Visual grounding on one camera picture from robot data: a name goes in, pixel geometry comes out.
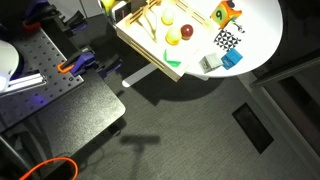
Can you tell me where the light wooden box tray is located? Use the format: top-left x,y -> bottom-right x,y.
115,0 -> 214,83

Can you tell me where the white table leg foot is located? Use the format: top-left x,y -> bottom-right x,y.
121,62 -> 158,89

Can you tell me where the green flat block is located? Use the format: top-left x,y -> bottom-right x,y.
162,49 -> 182,68

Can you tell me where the orange-yellow toy ball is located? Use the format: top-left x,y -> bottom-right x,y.
165,26 -> 182,46

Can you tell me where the grey cube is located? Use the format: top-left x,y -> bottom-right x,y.
198,53 -> 223,74

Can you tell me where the dark blue clamp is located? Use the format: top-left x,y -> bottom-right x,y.
95,54 -> 123,80

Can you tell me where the dark red toy ball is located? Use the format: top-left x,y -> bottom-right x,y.
180,23 -> 195,41

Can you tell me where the pale yellow toy ball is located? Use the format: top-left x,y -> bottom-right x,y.
161,7 -> 176,27

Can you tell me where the black cart top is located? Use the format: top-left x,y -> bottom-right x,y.
19,70 -> 127,161

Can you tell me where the blue cube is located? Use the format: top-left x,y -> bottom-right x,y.
220,48 -> 244,71

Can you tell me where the black white patterned cube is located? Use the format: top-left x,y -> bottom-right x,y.
213,29 -> 243,52

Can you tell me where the black and white cube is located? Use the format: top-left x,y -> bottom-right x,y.
111,0 -> 132,24

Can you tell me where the orange cube with number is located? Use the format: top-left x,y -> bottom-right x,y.
210,0 -> 243,29

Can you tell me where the black floor hatch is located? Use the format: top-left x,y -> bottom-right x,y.
231,102 -> 275,155

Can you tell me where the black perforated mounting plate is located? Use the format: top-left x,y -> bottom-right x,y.
0,27 -> 85,133

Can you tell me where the blue clamp with orange handle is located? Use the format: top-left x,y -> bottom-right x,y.
57,51 -> 97,77

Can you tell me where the orange cable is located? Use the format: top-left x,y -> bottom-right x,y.
18,156 -> 80,180

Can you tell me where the silver aluminium rail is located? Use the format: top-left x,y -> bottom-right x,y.
0,72 -> 48,97

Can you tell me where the black clamp with red handle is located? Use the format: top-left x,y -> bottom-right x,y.
21,0 -> 62,32

